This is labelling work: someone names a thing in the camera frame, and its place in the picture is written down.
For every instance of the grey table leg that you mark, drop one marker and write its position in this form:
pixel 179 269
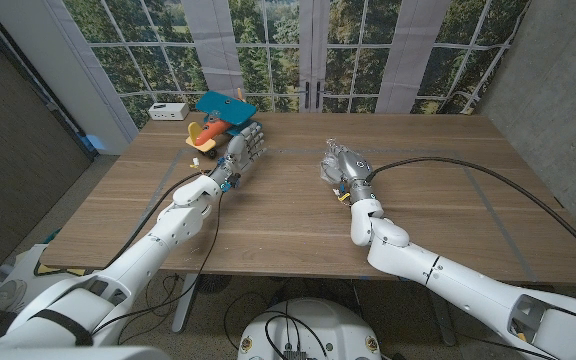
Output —
pixel 443 320

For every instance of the white power box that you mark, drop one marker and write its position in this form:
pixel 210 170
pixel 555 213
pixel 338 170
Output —
pixel 168 111

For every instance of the teal and orange toy plane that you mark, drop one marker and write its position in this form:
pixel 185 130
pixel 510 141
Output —
pixel 225 107

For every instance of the printed window forest backdrop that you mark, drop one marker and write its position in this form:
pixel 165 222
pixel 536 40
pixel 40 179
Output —
pixel 268 50

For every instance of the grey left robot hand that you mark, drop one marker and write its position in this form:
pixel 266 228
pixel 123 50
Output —
pixel 240 152

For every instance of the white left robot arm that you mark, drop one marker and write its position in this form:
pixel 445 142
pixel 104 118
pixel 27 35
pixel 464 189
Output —
pixel 168 240

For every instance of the grey sneaker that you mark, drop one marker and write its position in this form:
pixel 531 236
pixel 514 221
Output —
pixel 7 295

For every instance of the white table leg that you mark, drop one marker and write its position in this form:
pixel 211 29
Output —
pixel 185 305

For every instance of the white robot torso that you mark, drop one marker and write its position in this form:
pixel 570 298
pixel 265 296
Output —
pixel 313 330

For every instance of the black ribbed round object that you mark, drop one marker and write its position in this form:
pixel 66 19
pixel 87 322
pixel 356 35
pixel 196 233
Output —
pixel 213 283

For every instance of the clear plastic wrap sheet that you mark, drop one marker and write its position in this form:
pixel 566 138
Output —
pixel 329 167

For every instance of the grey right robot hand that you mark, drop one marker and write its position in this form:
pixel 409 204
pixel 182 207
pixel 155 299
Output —
pixel 350 167

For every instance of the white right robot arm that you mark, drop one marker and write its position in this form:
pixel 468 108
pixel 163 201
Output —
pixel 418 255

